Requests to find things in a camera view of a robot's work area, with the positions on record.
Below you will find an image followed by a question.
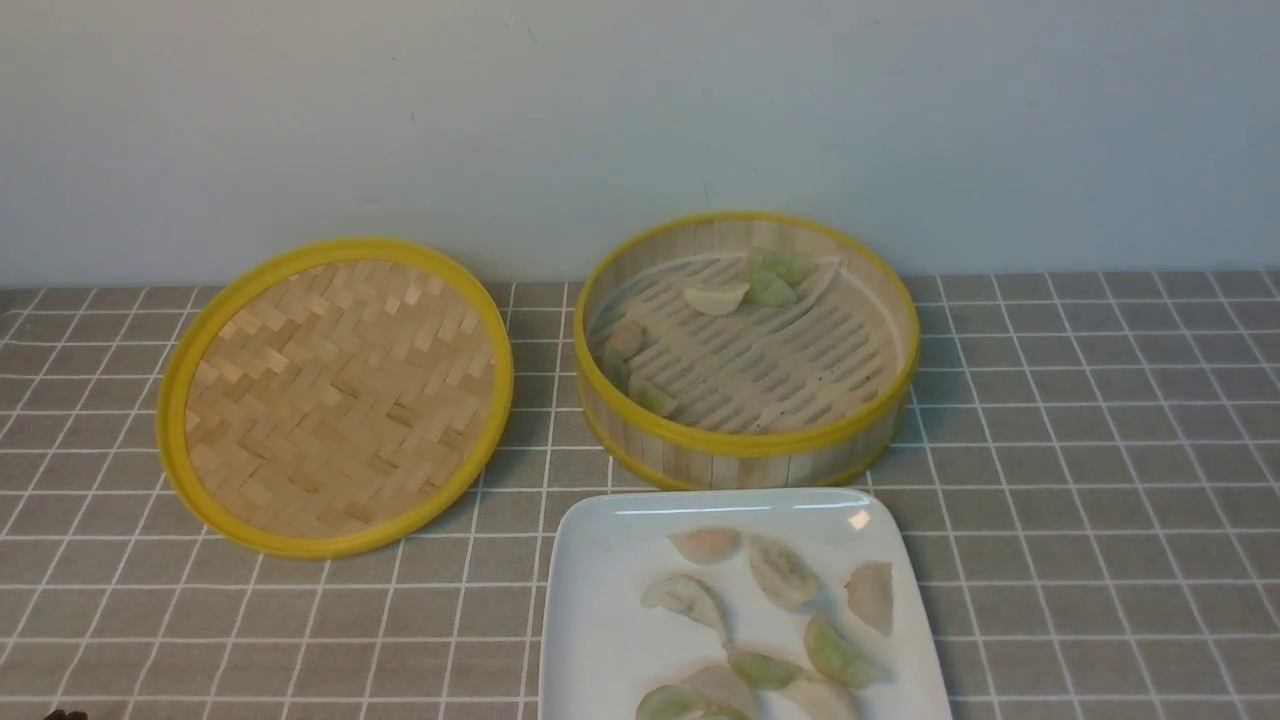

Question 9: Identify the yellow-rimmed bamboo steamer basket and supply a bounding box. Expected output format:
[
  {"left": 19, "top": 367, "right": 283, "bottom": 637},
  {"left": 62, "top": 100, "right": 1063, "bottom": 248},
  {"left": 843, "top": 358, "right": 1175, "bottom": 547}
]
[{"left": 572, "top": 211, "right": 922, "bottom": 489}]

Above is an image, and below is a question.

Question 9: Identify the pink dumpling on plate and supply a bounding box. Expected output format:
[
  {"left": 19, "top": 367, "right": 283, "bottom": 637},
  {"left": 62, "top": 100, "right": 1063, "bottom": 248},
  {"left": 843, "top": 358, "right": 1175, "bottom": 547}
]
[{"left": 667, "top": 527, "right": 741, "bottom": 566}]

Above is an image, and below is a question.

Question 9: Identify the green dumpling plate right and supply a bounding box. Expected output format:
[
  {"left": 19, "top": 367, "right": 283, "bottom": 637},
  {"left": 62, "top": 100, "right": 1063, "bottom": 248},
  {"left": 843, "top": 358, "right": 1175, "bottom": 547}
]
[{"left": 803, "top": 612, "right": 892, "bottom": 689}]

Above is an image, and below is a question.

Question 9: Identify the yellow-rimmed woven bamboo lid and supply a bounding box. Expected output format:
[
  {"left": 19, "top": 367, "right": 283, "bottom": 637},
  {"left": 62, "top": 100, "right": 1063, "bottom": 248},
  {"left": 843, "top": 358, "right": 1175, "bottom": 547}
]
[{"left": 155, "top": 237, "right": 515, "bottom": 559}]

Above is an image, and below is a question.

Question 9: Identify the white dumpling plate bottom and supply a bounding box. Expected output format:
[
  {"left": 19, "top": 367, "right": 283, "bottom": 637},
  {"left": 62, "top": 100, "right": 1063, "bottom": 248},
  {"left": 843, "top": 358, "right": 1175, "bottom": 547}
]
[{"left": 778, "top": 676, "right": 863, "bottom": 720}]

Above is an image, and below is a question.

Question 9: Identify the white dumpling plate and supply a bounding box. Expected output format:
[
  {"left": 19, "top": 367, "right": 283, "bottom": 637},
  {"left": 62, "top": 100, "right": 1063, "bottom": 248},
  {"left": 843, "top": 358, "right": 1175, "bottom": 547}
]
[
  {"left": 746, "top": 534, "right": 822, "bottom": 612},
  {"left": 778, "top": 676, "right": 863, "bottom": 720},
  {"left": 640, "top": 574, "right": 730, "bottom": 643}
]

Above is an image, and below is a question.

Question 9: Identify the white square plate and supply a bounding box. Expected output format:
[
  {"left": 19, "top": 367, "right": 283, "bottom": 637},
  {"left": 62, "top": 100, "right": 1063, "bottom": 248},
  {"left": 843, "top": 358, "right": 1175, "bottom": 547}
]
[{"left": 539, "top": 488, "right": 952, "bottom": 719}]

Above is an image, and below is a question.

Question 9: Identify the white dumpling plate left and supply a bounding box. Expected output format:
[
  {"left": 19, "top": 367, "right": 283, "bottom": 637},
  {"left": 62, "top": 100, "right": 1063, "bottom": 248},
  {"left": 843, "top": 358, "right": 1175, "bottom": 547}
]
[{"left": 640, "top": 574, "right": 730, "bottom": 643}]

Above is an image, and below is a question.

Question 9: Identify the green dumpling plate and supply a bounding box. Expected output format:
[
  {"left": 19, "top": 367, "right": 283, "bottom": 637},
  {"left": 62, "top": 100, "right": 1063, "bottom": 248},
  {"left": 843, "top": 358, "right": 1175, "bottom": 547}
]
[
  {"left": 803, "top": 612, "right": 892, "bottom": 689},
  {"left": 634, "top": 685, "right": 748, "bottom": 720}
]

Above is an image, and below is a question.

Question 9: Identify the green dumpling plate bottom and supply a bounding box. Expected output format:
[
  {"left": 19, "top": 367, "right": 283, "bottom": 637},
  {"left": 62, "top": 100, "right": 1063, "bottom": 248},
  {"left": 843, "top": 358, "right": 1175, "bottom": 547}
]
[{"left": 634, "top": 685, "right": 748, "bottom": 720}]

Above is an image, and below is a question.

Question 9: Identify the white dumpling plate centre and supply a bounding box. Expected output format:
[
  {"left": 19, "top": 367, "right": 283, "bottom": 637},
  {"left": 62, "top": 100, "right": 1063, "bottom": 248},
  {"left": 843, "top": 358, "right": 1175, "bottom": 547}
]
[{"left": 746, "top": 534, "right": 822, "bottom": 612}]

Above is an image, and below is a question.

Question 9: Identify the dark object at corner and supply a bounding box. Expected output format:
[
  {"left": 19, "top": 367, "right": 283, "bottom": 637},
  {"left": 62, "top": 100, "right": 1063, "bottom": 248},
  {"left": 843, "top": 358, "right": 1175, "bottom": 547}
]
[{"left": 44, "top": 708, "right": 90, "bottom": 720}]

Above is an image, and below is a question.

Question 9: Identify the pink dumpling steamer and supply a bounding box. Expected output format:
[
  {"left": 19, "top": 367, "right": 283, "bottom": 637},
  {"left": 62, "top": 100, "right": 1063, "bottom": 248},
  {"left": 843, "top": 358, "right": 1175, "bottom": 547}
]
[
  {"left": 603, "top": 320, "right": 645, "bottom": 361},
  {"left": 684, "top": 664, "right": 760, "bottom": 719}
]

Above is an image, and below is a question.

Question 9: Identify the green dumpling steamer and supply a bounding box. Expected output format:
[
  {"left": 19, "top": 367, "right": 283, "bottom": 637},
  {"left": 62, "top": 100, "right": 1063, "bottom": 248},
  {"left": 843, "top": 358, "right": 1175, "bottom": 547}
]
[
  {"left": 600, "top": 347, "right": 631, "bottom": 395},
  {"left": 742, "top": 266, "right": 797, "bottom": 307},
  {"left": 724, "top": 644, "right": 805, "bottom": 692},
  {"left": 627, "top": 375, "right": 678, "bottom": 418},
  {"left": 756, "top": 251, "right": 818, "bottom": 288}
]

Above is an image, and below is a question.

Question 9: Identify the green dumpling steamer back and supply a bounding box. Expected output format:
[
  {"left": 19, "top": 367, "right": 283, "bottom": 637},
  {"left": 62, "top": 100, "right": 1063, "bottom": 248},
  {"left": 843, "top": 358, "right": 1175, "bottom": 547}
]
[{"left": 756, "top": 251, "right": 818, "bottom": 288}]

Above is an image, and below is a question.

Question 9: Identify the white dumpling in steamer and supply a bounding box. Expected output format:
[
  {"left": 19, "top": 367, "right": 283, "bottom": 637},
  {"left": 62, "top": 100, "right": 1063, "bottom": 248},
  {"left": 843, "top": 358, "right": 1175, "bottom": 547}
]
[{"left": 682, "top": 282, "right": 750, "bottom": 316}]

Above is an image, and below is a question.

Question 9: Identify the pale dumpling plate right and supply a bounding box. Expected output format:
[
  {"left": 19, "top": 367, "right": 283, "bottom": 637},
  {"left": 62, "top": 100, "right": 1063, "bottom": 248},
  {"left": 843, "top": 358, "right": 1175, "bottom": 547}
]
[{"left": 845, "top": 561, "right": 893, "bottom": 638}]

